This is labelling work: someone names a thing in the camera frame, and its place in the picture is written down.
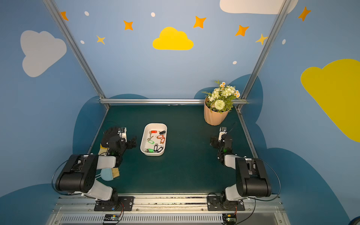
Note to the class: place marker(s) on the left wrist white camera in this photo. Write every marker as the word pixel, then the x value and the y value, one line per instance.
pixel 122 132

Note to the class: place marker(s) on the front aluminium rail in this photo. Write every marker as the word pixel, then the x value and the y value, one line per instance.
pixel 166 209

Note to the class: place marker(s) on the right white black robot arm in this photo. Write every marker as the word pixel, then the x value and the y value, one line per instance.
pixel 251 178

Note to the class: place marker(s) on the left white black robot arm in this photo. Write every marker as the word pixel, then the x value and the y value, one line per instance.
pixel 80 174

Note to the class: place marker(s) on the black glove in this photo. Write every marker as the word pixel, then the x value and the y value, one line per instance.
pixel 108 134

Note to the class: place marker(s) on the wrist white camera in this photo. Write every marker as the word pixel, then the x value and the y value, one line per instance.
pixel 122 132
pixel 222 131

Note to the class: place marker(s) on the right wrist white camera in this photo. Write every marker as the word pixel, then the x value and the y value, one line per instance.
pixel 222 131

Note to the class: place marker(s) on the green circuit board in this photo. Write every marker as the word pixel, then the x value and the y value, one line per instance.
pixel 229 219
pixel 112 217

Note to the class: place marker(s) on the white green artificial flowers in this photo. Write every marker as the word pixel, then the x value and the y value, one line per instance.
pixel 220 100

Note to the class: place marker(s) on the right aluminium frame post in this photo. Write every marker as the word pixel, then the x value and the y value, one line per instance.
pixel 279 20

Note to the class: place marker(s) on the blue brush with bristles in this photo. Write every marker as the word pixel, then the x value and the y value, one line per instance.
pixel 108 174

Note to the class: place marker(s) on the left aluminium frame post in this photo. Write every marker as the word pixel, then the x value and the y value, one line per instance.
pixel 61 23

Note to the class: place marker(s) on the bright green tag key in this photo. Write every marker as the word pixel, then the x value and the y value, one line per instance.
pixel 150 150

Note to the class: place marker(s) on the rear aluminium frame bar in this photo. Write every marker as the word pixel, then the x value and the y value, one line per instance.
pixel 152 101

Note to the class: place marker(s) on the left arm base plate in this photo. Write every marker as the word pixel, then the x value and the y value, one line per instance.
pixel 123 203

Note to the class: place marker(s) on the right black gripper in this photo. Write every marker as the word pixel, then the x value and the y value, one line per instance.
pixel 215 141

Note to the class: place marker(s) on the left green circuit board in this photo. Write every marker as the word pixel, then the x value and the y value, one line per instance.
pixel 112 217

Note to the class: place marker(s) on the right green circuit board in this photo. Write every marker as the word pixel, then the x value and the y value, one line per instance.
pixel 229 219

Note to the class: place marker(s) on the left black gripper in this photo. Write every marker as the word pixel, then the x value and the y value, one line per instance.
pixel 128 142

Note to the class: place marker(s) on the aluminium frame post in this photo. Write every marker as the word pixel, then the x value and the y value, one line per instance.
pixel 61 23
pixel 279 20

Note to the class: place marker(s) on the orange tag key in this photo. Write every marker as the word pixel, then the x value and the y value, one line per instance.
pixel 161 138

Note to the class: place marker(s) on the white oval storage box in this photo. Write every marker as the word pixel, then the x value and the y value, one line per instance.
pixel 146 134

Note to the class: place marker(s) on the pink ribbed flower pot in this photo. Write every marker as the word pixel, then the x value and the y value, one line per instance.
pixel 213 118

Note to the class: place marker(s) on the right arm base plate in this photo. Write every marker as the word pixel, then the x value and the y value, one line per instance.
pixel 218 203

